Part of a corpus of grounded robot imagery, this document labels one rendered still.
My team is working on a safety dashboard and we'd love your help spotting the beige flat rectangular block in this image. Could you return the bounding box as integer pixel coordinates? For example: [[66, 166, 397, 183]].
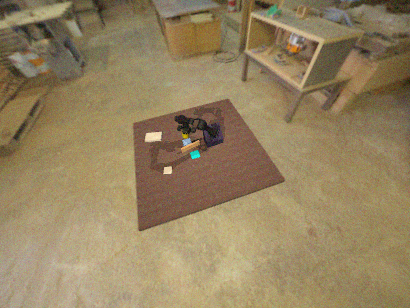
[[145, 132, 162, 142]]

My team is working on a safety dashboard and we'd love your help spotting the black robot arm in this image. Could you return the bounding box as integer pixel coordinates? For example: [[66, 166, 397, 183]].
[[174, 115, 219, 138]]

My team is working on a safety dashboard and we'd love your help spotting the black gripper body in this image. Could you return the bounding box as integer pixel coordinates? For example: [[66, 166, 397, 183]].
[[177, 123, 196, 133]]

